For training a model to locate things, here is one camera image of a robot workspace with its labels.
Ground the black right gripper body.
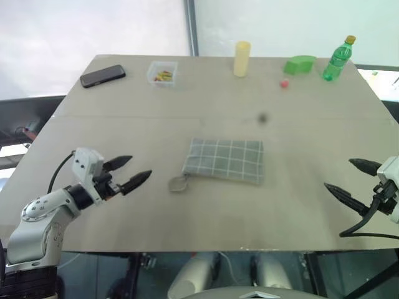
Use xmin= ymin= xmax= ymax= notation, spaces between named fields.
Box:
xmin=367 ymin=183 xmax=398 ymax=216

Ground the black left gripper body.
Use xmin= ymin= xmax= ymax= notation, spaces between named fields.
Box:
xmin=92 ymin=168 xmax=122 ymax=201

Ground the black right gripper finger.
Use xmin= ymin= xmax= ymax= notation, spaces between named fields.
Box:
xmin=324 ymin=182 xmax=373 ymax=217
xmin=348 ymin=158 xmax=383 ymax=177

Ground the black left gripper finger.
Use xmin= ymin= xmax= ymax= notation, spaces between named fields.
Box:
xmin=102 ymin=154 xmax=134 ymax=171
xmin=120 ymin=169 xmax=153 ymax=197

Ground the green checkered cloth pouch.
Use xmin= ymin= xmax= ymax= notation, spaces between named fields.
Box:
xmin=168 ymin=137 xmax=264 ymax=192

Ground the black smartphone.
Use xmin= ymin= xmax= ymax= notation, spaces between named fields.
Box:
xmin=79 ymin=64 xmax=127 ymax=89

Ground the clear plastic box with candies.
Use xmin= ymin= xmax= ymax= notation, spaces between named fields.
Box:
xmin=147 ymin=60 xmax=179 ymax=89

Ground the silver robot right leg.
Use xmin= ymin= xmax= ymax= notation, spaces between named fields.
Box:
xmin=251 ymin=250 xmax=294 ymax=289

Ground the silver robot leg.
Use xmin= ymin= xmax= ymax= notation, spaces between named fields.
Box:
xmin=251 ymin=250 xmax=294 ymax=289
xmin=167 ymin=251 xmax=222 ymax=299

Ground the green plastic bottle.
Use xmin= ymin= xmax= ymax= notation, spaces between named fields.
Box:
xmin=322 ymin=35 xmax=357 ymax=82

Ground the silver robot left leg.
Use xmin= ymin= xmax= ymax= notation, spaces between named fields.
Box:
xmin=167 ymin=251 xmax=222 ymax=299

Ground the green sponge block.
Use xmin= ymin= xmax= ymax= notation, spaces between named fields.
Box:
xmin=283 ymin=55 xmax=317 ymax=75

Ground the pale yellow cylinder container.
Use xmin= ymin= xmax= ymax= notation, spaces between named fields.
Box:
xmin=233 ymin=40 xmax=252 ymax=78

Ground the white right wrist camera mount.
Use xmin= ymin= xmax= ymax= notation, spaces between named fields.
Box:
xmin=376 ymin=155 xmax=399 ymax=224

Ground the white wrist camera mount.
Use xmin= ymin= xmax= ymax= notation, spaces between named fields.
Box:
xmin=376 ymin=155 xmax=399 ymax=224
xmin=72 ymin=147 xmax=105 ymax=206

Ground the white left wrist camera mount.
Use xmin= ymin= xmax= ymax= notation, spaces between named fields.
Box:
xmin=72 ymin=147 xmax=105 ymax=206

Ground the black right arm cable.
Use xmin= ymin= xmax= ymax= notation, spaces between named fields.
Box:
xmin=339 ymin=189 xmax=399 ymax=240

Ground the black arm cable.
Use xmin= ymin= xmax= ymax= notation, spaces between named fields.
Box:
xmin=47 ymin=150 xmax=76 ymax=194
xmin=339 ymin=189 xmax=399 ymax=240

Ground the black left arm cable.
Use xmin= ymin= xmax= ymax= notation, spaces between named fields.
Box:
xmin=47 ymin=150 xmax=76 ymax=194

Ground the grey window frame post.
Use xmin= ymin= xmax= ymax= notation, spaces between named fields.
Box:
xmin=182 ymin=0 xmax=200 ymax=57

